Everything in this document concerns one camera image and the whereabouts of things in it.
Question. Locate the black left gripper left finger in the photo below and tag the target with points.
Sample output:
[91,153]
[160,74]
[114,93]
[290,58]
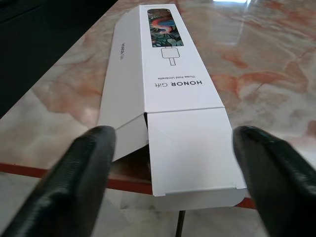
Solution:
[64,187]

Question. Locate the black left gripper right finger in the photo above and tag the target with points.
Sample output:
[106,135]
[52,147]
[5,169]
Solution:
[279,187]

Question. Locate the white umbrella carton box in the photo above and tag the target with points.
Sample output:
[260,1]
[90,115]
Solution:
[172,98]

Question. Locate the black metal table leg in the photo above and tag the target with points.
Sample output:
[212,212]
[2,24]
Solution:
[181,224]

